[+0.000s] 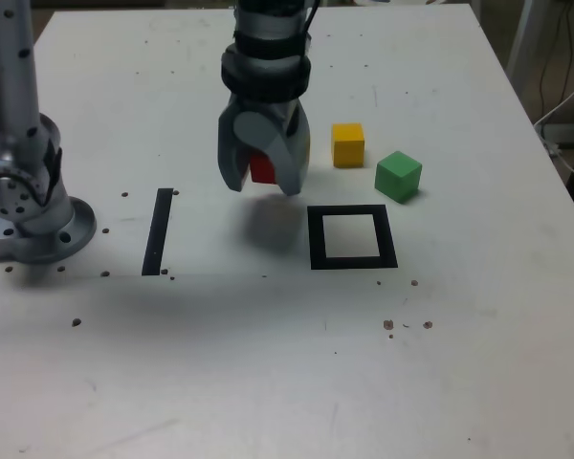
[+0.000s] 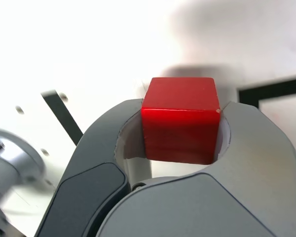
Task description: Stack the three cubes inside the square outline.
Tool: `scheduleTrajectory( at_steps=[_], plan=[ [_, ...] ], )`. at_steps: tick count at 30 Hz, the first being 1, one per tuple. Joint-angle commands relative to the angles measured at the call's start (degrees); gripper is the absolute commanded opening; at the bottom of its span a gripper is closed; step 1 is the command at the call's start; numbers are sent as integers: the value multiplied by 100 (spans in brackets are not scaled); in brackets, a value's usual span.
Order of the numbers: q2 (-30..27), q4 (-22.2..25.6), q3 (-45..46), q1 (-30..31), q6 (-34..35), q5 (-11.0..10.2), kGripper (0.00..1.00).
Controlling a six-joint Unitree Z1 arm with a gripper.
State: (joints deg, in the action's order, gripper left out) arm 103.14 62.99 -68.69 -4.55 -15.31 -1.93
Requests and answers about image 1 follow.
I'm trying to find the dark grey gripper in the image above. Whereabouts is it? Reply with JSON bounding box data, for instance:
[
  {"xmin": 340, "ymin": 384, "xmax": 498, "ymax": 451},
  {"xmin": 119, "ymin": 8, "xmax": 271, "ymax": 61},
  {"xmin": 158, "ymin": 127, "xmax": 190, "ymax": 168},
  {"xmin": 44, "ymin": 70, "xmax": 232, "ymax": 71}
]
[{"xmin": 218, "ymin": 94, "xmax": 313, "ymax": 198}]

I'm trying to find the red cube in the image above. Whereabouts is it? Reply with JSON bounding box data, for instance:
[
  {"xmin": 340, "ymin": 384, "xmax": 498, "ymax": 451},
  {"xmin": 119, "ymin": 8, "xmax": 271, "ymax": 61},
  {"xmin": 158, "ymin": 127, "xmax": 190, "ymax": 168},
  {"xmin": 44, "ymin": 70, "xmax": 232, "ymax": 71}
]
[{"xmin": 248, "ymin": 152, "xmax": 276, "ymax": 186}]

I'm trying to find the yellow cube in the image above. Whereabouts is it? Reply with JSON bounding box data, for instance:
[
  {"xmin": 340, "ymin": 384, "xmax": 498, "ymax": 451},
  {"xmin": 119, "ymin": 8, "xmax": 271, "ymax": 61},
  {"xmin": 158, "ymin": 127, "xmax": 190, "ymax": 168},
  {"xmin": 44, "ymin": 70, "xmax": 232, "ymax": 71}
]
[{"xmin": 331, "ymin": 122, "xmax": 366, "ymax": 169}]

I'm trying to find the green cube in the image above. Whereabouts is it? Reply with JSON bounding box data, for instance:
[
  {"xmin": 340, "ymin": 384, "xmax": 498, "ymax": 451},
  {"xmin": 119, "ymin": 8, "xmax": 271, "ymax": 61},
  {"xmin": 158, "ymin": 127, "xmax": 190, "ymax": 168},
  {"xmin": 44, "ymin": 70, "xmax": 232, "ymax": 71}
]
[{"xmin": 374, "ymin": 150, "xmax": 423, "ymax": 206}]

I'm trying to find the black tape square outline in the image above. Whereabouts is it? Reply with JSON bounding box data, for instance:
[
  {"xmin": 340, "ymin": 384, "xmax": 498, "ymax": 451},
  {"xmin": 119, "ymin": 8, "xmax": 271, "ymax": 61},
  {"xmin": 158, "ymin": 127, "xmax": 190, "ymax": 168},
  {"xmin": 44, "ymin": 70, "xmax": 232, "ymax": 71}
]
[{"xmin": 306, "ymin": 204, "xmax": 399, "ymax": 272}]

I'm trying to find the black tape strip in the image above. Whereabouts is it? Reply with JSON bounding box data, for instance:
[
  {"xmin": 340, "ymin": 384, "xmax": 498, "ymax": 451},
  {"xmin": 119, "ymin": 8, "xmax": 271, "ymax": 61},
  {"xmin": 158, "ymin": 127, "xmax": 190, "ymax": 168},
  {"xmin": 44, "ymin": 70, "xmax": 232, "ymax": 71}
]
[{"xmin": 141, "ymin": 187, "xmax": 175, "ymax": 277}]

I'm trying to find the white frame leg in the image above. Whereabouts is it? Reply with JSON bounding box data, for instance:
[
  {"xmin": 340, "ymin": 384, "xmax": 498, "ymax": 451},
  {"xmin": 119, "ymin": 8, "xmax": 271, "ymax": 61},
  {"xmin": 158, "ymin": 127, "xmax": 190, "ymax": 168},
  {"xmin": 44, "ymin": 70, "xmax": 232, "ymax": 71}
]
[{"xmin": 506, "ymin": 0, "xmax": 544, "ymax": 82}]

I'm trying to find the white cable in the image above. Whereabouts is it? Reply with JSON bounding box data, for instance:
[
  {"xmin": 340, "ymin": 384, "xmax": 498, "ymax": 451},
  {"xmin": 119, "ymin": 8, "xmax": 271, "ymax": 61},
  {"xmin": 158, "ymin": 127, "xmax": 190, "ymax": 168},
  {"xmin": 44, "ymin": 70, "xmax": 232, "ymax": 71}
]
[{"xmin": 533, "ymin": 70, "xmax": 574, "ymax": 179}]

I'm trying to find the black hanging cable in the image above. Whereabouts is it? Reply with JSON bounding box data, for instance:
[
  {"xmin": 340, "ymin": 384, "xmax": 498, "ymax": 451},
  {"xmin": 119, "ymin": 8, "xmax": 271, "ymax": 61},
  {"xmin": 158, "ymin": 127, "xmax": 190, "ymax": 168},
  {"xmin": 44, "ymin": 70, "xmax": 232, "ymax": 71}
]
[{"xmin": 538, "ymin": 1, "xmax": 574, "ymax": 123}]

